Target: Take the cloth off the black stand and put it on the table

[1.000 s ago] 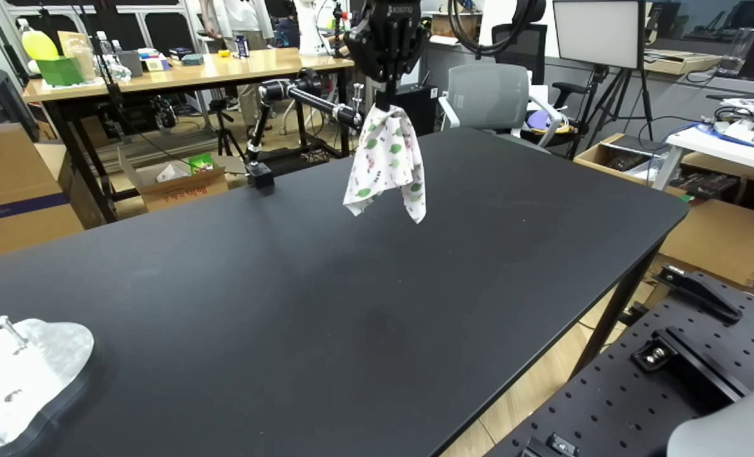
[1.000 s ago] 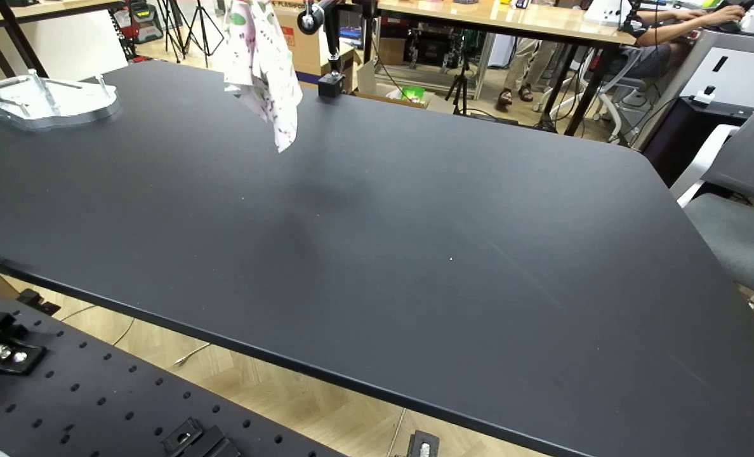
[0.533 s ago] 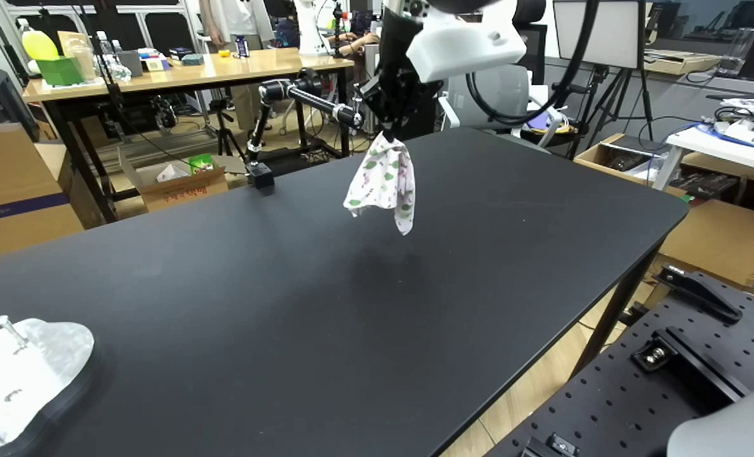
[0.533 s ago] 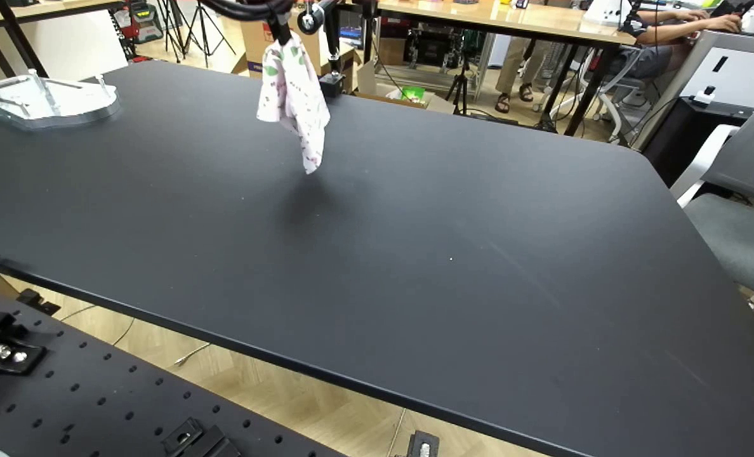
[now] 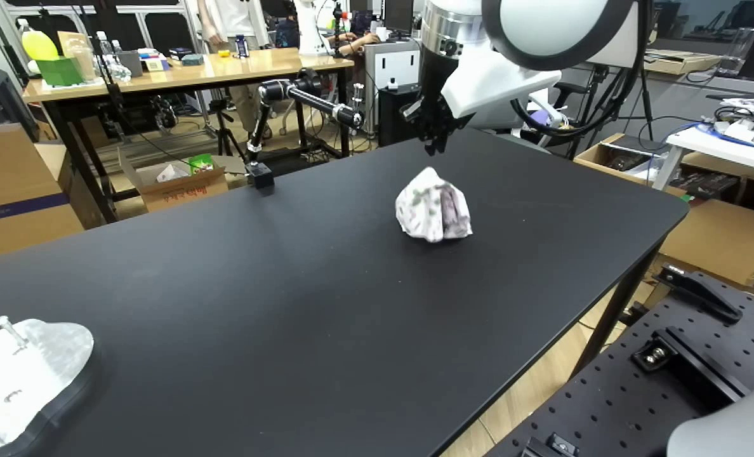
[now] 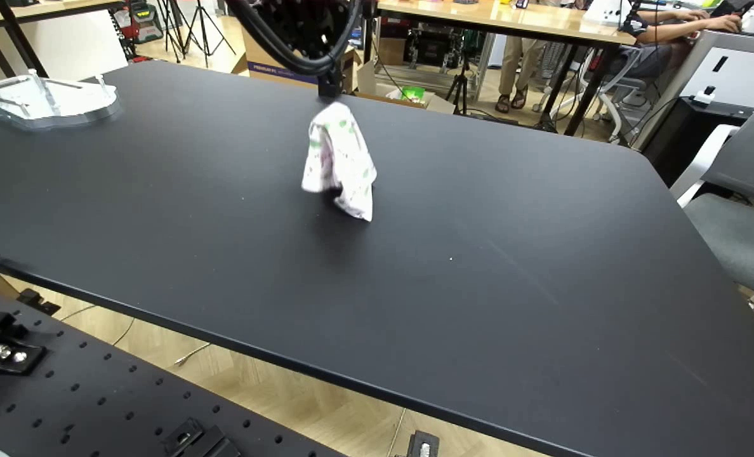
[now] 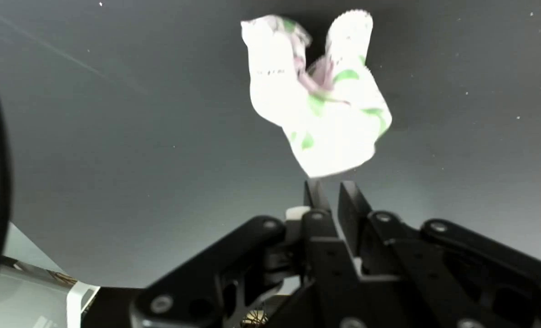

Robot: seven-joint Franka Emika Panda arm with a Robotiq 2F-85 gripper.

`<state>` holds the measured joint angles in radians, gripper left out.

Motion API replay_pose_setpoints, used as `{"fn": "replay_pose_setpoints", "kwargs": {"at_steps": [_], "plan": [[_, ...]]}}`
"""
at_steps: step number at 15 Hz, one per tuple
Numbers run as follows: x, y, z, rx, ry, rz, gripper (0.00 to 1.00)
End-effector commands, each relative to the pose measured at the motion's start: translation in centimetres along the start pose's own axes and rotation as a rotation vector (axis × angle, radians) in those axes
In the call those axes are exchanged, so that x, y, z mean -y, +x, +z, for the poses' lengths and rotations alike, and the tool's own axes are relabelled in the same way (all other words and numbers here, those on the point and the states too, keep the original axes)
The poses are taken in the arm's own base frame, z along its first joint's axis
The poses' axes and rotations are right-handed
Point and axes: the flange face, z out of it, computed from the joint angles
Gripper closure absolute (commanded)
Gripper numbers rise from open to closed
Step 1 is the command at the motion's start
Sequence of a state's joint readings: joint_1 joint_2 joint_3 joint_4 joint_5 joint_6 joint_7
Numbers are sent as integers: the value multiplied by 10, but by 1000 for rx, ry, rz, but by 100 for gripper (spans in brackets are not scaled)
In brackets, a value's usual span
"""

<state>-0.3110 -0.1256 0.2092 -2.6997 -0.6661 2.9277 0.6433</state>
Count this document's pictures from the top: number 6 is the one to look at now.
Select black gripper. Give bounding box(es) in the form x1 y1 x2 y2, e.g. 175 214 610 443
316 65 351 104

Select white patterned cloth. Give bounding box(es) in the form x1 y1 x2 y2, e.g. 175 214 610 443
301 100 380 223

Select seated person forearm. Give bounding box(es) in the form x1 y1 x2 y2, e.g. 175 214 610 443
633 10 745 48

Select cardboard box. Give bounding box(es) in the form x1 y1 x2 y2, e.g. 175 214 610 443
236 23 364 91

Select green object on floor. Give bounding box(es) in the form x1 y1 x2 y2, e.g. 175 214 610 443
384 81 434 110

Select small black tripod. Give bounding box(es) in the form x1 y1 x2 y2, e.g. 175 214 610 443
448 48 474 117

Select long wooden table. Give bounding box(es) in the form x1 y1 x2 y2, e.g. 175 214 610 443
373 0 641 137

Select standing person legs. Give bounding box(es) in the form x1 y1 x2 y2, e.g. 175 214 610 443
490 34 570 117

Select grey swivel chair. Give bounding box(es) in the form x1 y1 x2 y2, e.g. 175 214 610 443
592 43 684 147

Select wooden desk with black legs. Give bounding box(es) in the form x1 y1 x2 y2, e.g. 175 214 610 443
0 0 127 81

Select black perforated mounting board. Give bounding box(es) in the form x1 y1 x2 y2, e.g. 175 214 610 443
0 245 345 457

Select grey office chair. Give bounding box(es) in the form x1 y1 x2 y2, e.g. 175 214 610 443
680 86 754 307

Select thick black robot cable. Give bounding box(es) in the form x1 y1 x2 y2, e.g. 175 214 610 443
226 0 370 81

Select black camera tripod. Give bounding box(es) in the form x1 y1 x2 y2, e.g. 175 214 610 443
171 0 238 65

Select black flat bracket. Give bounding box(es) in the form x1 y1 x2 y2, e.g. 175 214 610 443
162 418 250 457

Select black bracket with silver bolts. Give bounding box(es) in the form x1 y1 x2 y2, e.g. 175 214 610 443
0 307 52 378

